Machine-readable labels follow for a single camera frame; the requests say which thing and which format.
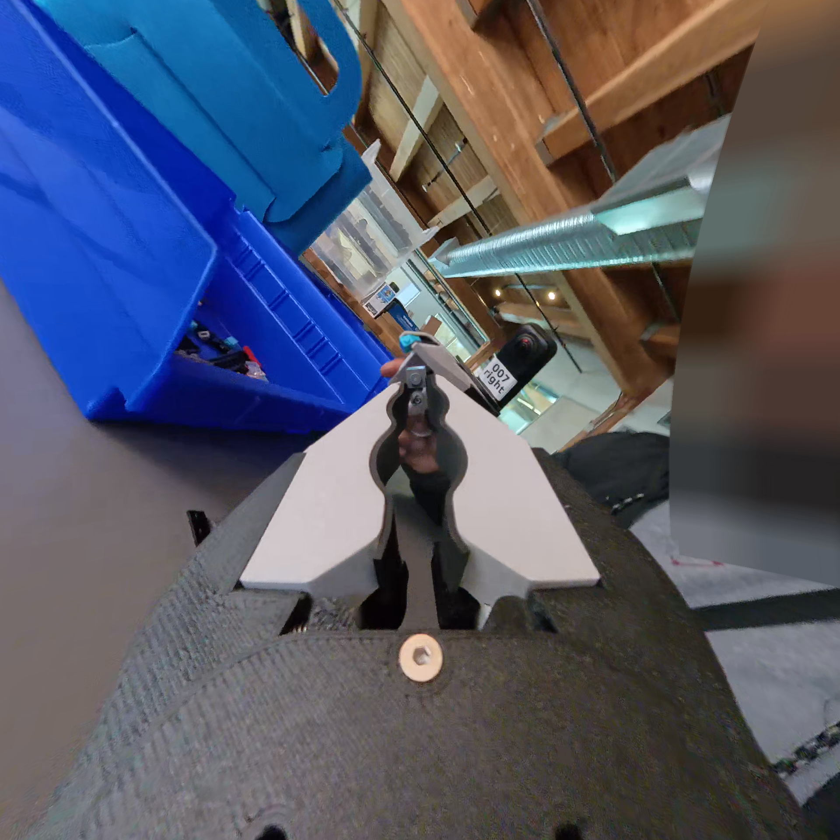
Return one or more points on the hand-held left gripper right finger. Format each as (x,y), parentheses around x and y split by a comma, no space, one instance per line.
(525,518)

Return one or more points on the blue cardboard box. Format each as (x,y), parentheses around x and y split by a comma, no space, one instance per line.
(403,316)

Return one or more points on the black and grey brick assembly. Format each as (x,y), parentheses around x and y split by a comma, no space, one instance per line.
(198,525)

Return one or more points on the wooden workbench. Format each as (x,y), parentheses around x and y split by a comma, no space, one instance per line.
(334,282)

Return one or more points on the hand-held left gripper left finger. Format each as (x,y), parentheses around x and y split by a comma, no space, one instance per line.
(315,525)

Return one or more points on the small toy brick assembly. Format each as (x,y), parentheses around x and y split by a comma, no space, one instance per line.
(417,387)

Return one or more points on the large blue plastic bin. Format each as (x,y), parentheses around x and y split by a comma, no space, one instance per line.
(98,229)

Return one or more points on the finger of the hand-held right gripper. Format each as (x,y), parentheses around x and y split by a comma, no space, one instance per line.
(438,367)

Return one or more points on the person's right forearm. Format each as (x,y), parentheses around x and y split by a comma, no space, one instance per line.
(617,472)

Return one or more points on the grey desk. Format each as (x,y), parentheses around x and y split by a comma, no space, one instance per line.
(98,525)

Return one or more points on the person's grey sweater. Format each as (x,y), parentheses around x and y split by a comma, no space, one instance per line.
(754,669)

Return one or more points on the pile of mixed toy bricks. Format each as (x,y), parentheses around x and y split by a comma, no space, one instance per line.
(223,354)

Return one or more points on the clear plastic drawer unit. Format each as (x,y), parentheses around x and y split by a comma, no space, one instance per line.
(367,236)

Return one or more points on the white and blue carton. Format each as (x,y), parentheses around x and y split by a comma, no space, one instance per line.
(380,300)

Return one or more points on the silver ventilation duct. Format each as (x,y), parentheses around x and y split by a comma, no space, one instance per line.
(558,243)

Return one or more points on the small teal toy brick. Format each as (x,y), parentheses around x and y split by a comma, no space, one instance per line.
(408,340)

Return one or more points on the person's right hand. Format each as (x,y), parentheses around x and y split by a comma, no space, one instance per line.
(420,456)

